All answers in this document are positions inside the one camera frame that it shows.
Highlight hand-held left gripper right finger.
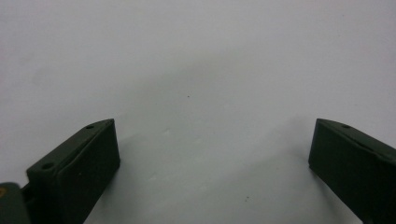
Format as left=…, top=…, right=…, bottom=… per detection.
left=307, top=118, right=396, bottom=224

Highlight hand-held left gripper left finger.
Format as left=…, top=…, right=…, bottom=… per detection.
left=25, top=118, right=121, bottom=224

